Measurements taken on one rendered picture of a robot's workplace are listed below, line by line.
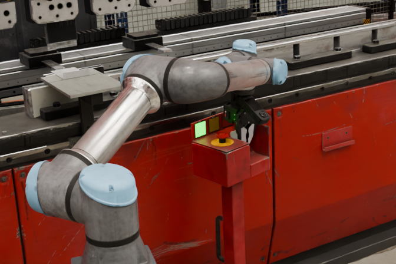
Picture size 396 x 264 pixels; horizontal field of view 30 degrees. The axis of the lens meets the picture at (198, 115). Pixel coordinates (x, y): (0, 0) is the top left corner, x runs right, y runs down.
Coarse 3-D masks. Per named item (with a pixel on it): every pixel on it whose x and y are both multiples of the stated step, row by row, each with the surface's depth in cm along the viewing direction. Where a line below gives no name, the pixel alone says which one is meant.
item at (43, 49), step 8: (32, 48) 262; (40, 48) 261; (24, 56) 257; (32, 56) 255; (40, 56) 255; (48, 56) 257; (56, 56) 258; (24, 64) 259; (32, 64) 255; (40, 64) 256; (48, 64) 250; (56, 64) 250
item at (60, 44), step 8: (48, 24) 234; (56, 24) 235; (64, 24) 237; (72, 24) 238; (48, 32) 235; (56, 32) 236; (64, 32) 237; (72, 32) 239; (48, 40) 235; (56, 40) 237; (64, 40) 238; (72, 40) 240; (48, 48) 237; (56, 48) 238
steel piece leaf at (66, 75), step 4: (56, 72) 240; (60, 72) 240; (64, 72) 240; (68, 72) 232; (72, 72) 233; (76, 72) 233; (80, 72) 234; (84, 72) 235; (88, 72) 235; (60, 76) 236; (64, 76) 232; (68, 76) 232; (72, 76) 233; (76, 76) 234; (80, 76) 234
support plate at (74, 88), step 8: (96, 72) 238; (48, 80) 232; (56, 80) 232; (64, 80) 231; (72, 80) 231; (80, 80) 230; (88, 80) 230; (96, 80) 229; (104, 80) 229; (112, 80) 228; (56, 88) 224; (64, 88) 222; (72, 88) 221; (80, 88) 221; (88, 88) 221; (96, 88) 220; (104, 88) 220; (112, 88) 221; (72, 96) 215; (80, 96) 216
